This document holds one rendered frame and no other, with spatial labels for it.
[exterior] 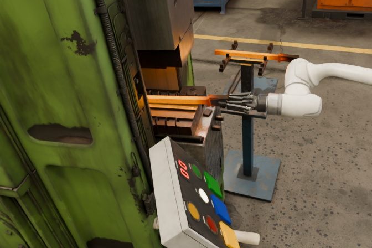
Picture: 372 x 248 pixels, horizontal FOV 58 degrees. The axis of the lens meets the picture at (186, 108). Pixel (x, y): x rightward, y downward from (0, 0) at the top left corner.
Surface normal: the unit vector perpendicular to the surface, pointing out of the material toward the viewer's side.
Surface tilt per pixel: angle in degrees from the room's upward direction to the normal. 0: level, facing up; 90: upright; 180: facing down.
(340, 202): 0
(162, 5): 90
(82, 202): 90
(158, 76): 90
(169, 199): 30
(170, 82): 90
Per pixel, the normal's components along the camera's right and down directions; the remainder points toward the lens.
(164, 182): -0.59, -0.59
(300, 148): -0.11, -0.80
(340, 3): -0.42, 0.58
